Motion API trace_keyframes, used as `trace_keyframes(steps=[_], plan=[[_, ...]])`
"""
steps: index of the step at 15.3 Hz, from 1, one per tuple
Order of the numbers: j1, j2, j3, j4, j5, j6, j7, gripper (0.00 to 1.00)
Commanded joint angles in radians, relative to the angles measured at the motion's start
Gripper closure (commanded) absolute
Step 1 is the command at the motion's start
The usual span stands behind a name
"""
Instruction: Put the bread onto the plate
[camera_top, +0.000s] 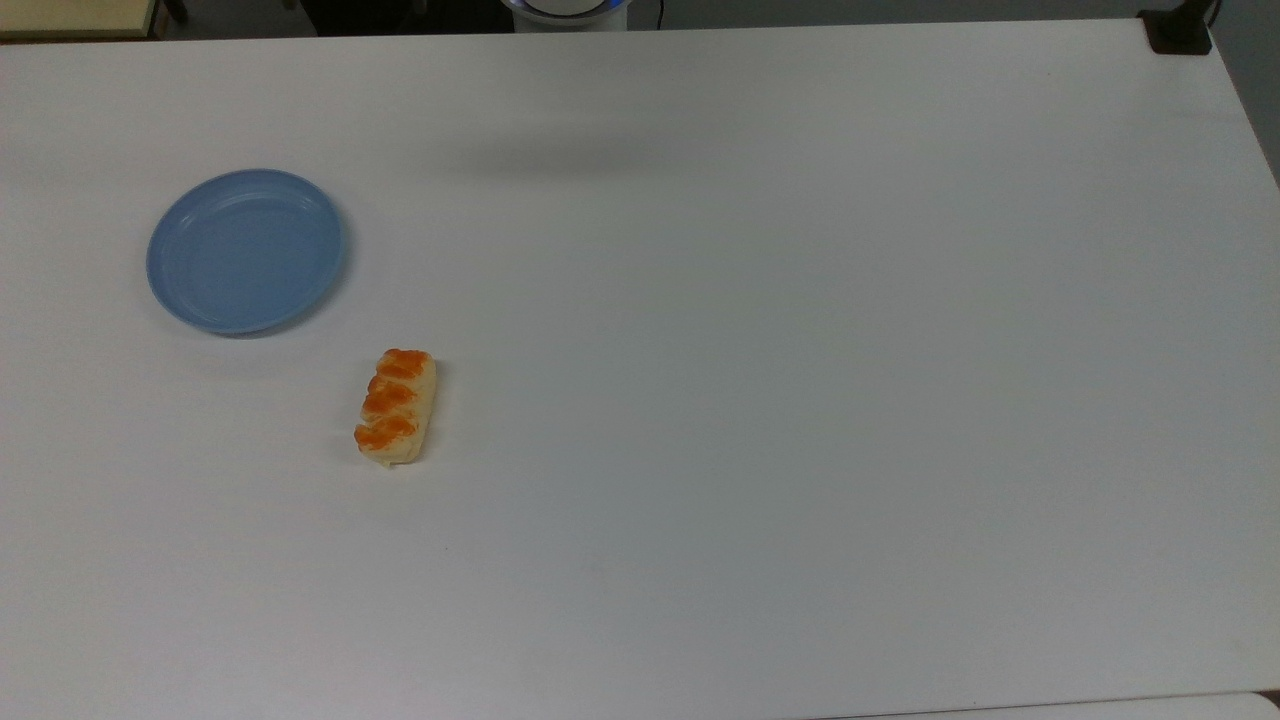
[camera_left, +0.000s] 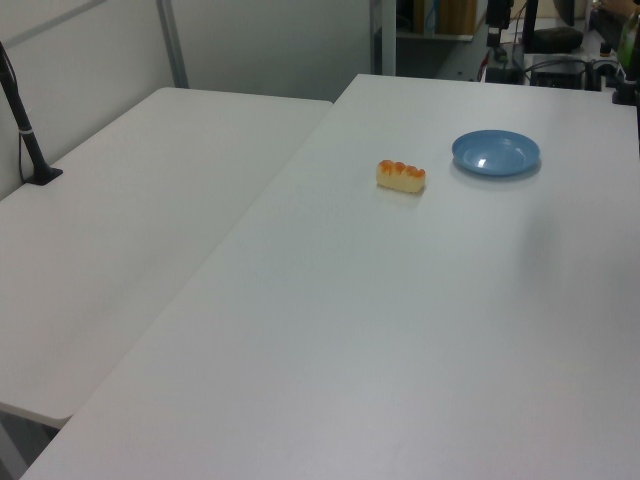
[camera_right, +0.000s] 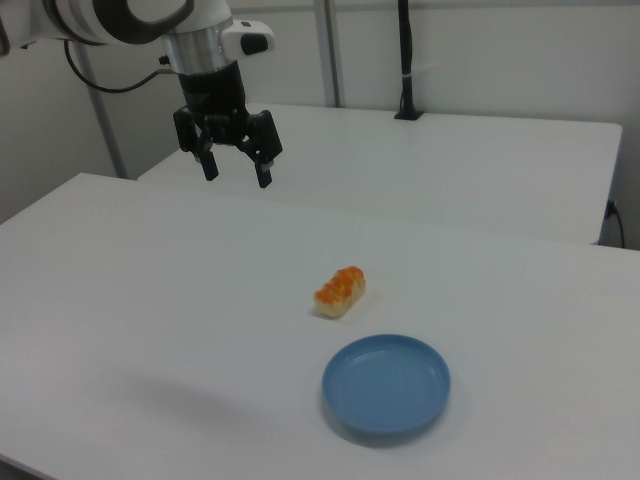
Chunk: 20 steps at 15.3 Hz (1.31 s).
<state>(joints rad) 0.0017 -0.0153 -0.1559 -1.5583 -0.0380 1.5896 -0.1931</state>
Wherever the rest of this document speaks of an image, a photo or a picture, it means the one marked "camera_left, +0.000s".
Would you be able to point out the orange-topped bread loaf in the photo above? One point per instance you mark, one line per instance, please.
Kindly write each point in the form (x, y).
(401, 178)

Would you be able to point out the blue plastic plate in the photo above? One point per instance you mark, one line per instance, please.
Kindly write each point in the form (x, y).
(495, 155)

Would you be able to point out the grey metal shelf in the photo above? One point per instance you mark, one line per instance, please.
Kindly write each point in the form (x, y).
(430, 55)

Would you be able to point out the small dark equipment box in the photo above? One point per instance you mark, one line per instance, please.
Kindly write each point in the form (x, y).
(502, 75)

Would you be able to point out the brown cardboard box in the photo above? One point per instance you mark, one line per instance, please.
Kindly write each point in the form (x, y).
(455, 15)

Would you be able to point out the black electronics box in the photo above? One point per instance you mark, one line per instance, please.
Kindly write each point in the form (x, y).
(555, 72)

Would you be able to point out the black upright bar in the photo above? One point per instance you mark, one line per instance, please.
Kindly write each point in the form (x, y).
(530, 25)

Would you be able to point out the black padded cushion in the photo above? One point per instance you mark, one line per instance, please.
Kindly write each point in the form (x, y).
(557, 39)

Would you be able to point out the black table clamp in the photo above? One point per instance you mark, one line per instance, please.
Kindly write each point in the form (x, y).
(624, 90)

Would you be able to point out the dark green bottle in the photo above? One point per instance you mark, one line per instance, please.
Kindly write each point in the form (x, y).
(629, 35)

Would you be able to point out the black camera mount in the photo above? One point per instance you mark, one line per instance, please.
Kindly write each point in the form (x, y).
(499, 20)

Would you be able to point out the black camera stand pole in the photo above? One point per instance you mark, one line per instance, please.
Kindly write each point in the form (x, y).
(30, 145)

